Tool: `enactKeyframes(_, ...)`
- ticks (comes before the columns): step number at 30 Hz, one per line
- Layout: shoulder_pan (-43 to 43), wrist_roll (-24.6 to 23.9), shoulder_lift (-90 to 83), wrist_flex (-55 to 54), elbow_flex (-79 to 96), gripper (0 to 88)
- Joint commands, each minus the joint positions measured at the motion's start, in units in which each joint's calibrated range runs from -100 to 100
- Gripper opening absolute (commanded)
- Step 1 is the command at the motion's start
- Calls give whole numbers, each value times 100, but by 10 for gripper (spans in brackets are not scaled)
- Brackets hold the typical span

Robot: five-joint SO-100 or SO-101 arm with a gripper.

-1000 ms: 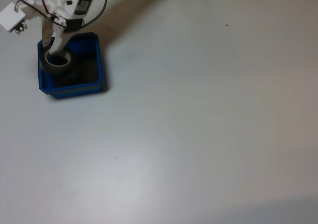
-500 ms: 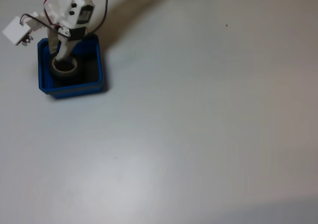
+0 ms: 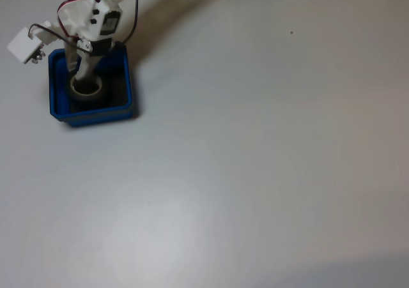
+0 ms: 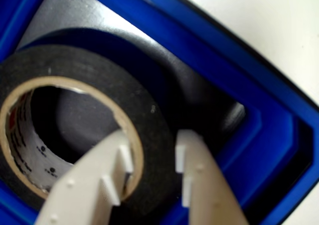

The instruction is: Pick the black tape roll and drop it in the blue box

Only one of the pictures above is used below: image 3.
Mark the black square pad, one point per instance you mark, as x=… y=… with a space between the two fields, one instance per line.
x=119 y=93

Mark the black tape roll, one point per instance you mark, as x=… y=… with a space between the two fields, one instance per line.
x=84 y=98

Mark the blue plastic box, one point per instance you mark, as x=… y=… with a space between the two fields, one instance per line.
x=57 y=87

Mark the white camera box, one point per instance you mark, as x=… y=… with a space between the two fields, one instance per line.
x=22 y=45

